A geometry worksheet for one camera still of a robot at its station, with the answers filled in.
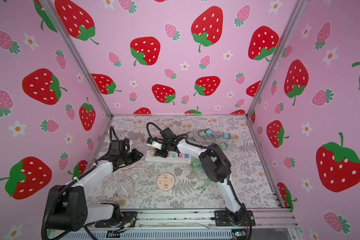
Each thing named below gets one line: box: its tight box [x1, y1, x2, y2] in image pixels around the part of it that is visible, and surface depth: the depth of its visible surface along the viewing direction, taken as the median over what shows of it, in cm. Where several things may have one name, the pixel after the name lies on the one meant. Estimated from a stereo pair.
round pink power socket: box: [157, 172, 175, 192], surface depth 85 cm
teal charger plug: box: [221, 133, 231, 140], surface depth 109 cm
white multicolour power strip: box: [145, 149, 192, 163], surface depth 95 cm
